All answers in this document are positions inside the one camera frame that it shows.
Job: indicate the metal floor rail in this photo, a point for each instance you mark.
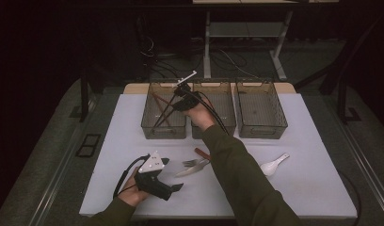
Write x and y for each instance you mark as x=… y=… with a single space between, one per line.
x=369 y=169
x=55 y=185

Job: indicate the black metal stand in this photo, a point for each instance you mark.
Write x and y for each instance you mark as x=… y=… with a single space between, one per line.
x=344 y=103
x=84 y=97

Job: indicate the steel fork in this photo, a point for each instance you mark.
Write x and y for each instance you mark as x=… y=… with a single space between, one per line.
x=191 y=163

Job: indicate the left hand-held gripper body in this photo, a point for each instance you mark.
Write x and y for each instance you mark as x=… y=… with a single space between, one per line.
x=152 y=183

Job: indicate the white ceramic spoon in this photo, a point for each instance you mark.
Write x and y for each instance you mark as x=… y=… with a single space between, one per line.
x=270 y=168

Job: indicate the person's left hand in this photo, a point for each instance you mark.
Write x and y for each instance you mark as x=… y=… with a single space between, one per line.
x=132 y=193

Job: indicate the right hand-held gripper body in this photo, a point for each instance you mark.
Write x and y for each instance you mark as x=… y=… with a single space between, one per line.
x=191 y=99

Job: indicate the brown wooden spoon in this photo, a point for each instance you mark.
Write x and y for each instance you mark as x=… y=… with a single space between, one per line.
x=202 y=153

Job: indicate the smoky clear plastic basket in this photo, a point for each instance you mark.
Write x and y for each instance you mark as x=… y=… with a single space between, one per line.
x=260 y=113
x=224 y=103
x=155 y=128

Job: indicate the person's right hand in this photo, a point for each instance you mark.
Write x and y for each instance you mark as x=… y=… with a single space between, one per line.
x=202 y=114

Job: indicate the white metal frame desk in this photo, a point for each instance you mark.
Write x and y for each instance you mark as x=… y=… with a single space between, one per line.
x=246 y=29

